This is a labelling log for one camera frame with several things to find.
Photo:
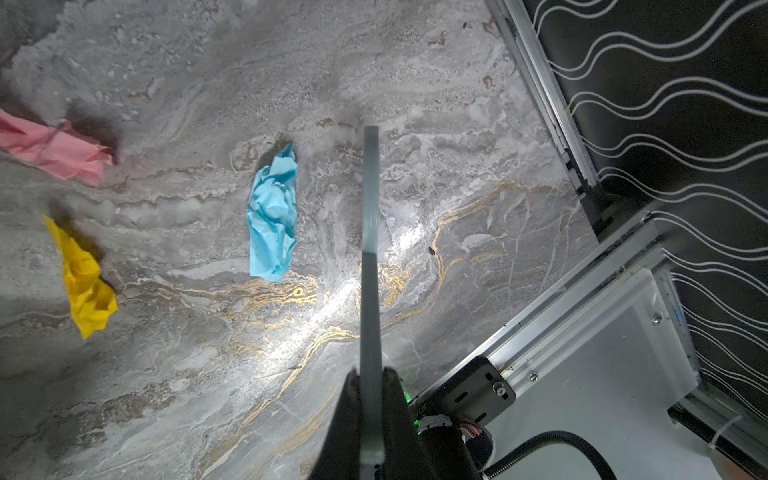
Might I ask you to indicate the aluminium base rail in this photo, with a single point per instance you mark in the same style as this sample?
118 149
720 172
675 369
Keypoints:
695 314

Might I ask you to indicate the yellow paper scrap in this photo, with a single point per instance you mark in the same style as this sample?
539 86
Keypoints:
92 301

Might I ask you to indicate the aluminium right frame post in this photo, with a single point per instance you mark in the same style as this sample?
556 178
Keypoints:
518 34

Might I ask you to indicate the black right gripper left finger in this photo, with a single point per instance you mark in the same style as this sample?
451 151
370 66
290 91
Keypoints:
340 455

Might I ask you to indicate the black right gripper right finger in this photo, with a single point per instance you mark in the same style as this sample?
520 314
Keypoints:
405 457

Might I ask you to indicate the pink paper scrap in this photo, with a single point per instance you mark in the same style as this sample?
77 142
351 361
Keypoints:
60 150

